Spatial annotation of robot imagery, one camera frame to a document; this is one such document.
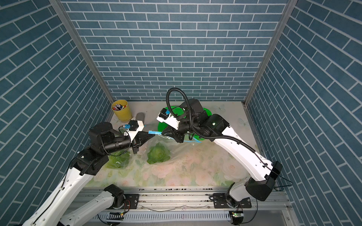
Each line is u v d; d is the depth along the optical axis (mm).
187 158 905
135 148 528
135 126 501
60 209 401
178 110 517
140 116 1111
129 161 866
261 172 397
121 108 1012
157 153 776
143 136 578
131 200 729
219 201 737
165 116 502
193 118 456
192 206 734
